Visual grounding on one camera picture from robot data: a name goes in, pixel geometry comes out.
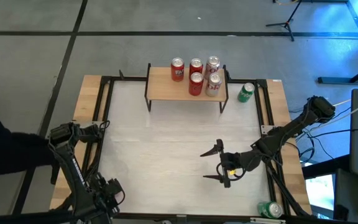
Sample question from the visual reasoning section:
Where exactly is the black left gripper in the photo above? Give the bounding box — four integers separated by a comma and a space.
86, 177, 126, 219

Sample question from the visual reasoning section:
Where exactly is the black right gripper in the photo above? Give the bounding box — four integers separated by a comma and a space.
200, 139, 253, 189

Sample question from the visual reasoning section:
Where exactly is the green Sprite can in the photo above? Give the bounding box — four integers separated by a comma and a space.
237, 82, 256, 103
257, 201, 283, 219

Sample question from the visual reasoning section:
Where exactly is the silver Diet Coke can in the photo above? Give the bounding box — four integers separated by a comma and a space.
205, 73, 223, 97
204, 55, 222, 78

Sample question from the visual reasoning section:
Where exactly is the red Coca-Cola can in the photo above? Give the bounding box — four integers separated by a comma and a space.
188, 57, 204, 77
188, 72, 204, 96

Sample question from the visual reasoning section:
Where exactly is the red Fanta strawberry can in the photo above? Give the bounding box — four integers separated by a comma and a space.
170, 57, 185, 83

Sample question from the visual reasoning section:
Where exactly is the black crossbar with silver brackets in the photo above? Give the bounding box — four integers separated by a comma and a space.
0, 210, 358, 224

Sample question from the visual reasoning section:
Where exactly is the lit screen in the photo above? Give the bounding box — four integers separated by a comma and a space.
305, 174, 336, 218

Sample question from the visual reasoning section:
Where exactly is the person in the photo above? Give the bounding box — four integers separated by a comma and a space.
0, 107, 58, 178

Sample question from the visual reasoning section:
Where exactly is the black tripod stand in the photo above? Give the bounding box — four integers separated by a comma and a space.
265, 0, 304, 42

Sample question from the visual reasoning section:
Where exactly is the black table frame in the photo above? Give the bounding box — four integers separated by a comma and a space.
53, 70, 312, 218

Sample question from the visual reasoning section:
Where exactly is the wooden shelf black metal frame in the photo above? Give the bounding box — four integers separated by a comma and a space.
144, 63, 229, 114

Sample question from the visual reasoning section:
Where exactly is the black metal desk frame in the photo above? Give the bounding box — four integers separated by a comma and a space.
317, 0, 358, 86

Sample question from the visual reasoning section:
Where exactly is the white cable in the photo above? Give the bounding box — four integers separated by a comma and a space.
334, 95, 358, 124

